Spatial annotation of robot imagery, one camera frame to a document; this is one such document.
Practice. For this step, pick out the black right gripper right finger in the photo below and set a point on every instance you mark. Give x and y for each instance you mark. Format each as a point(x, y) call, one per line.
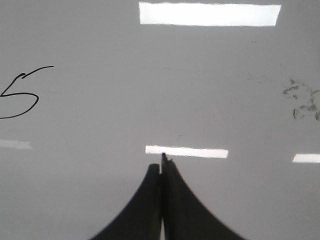
point(184, 216)

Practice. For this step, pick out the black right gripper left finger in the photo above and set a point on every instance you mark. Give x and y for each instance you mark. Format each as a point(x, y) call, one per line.
point(141, 218)

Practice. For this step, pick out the white glossy whiteboard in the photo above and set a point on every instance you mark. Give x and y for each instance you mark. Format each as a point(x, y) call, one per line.
point(86, 87)

